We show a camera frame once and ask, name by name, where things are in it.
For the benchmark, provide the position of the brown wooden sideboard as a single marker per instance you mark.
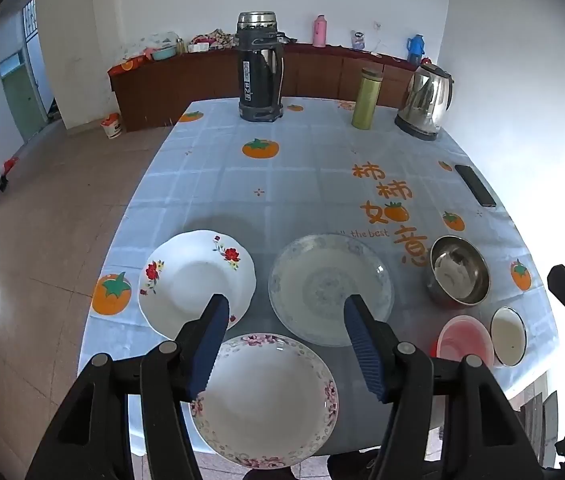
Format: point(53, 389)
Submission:
point(187, 80)

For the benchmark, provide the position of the green thermos bottle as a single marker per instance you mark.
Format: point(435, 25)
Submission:
point(366, 100)

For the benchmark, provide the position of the white plate pink floral rim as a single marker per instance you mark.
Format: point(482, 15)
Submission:
point(267, 400)

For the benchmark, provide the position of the white enamel bowl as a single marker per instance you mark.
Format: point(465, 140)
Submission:
point(508, 335)

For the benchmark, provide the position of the red box with orange print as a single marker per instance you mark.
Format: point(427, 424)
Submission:
point(127, 64)

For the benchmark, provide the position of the blue thermos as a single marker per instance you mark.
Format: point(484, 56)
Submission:
point(415, 50)

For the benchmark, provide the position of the white tissue box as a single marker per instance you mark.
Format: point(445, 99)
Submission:
point(197, 48)

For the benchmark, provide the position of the pink plastic bowl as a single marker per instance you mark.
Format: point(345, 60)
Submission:
point(462, 340)

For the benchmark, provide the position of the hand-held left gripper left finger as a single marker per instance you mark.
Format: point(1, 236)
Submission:
point(210, 347)

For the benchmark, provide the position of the floral cloth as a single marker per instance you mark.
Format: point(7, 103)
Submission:
point(215, 37)

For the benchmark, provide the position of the green door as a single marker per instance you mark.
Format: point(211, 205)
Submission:
point(20, 105)

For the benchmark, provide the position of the small red stool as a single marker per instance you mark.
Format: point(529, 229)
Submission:
point(10, 164)

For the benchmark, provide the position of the stainless steel electric kettle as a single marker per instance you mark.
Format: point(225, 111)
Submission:
point(425, 100)

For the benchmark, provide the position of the white mesh food cover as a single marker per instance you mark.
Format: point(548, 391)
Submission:
point(155, 39)

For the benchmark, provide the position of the black smartphone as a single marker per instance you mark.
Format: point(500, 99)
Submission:
point(474, 185)

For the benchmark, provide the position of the teal basin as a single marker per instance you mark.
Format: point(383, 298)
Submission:
point(162, 53)

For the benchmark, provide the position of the large black thermos jug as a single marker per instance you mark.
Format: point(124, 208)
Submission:
point(257, 75)

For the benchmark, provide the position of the blue patterned plate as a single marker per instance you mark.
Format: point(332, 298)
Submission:
point(312, 280)

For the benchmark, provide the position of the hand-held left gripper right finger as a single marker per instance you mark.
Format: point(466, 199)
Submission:
point(366, 355)

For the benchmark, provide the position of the white plate with red flowers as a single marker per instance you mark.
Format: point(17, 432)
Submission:
point(187, 280)

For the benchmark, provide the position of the stainless steel bowl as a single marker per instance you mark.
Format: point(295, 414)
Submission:
point(457, 270)

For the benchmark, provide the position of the light blue persimmon print tablecloth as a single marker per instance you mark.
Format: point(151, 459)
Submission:
point(212, 185)

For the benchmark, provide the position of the pink thermos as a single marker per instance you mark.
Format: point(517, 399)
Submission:
point(319, 32)

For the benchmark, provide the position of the white plastic bucket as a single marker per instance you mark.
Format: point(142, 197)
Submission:
point(112, 127)

